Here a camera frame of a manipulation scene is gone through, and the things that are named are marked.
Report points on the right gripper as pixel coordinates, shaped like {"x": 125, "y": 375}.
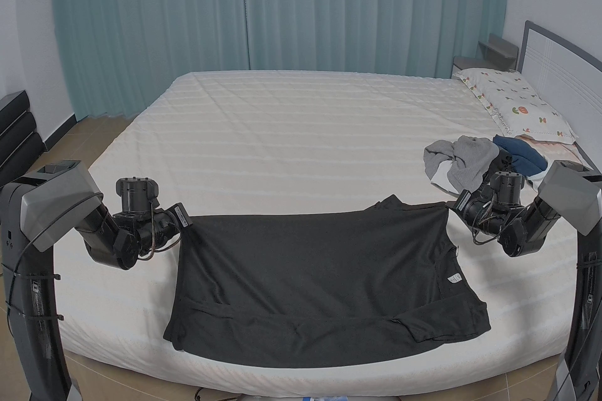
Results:
{"x": 472, "y": 209}

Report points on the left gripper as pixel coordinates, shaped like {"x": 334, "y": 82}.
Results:
{"x": 176, "y": 223}

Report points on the black T-shirt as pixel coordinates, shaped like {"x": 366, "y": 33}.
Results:
{"x": 320, "y": 277}

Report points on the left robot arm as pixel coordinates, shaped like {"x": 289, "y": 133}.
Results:
{"x": 56, "y": 201}

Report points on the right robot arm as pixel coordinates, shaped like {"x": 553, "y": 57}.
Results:
{"x": 564, "y": 197}

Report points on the pile of clothes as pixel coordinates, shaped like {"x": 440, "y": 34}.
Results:
{"x": 465, "y": 159}

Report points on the bed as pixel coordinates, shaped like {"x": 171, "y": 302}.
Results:
{"x": 291, "y": 131}

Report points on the pink pillow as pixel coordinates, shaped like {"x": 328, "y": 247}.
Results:
{"x": 555, "y": 141}

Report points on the white printed pillow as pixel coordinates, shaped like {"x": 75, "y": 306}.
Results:
{"x": 517, "y": 103}

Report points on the grey bedside table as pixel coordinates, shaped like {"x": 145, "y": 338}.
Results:
{"x": 498, "y": 46}

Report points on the black chest of drawers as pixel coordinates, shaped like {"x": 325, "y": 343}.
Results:
{"x": 16, "y": 136}

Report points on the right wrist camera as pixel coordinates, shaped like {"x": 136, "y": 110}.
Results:
{"x": 486, "y": 191}

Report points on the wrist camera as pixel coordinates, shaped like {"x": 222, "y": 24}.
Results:
{"x": 486, "y": 191}
{"x": 153, "y": 190}

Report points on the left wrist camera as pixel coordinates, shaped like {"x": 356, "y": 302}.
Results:
{"x": 153, "y": 190}

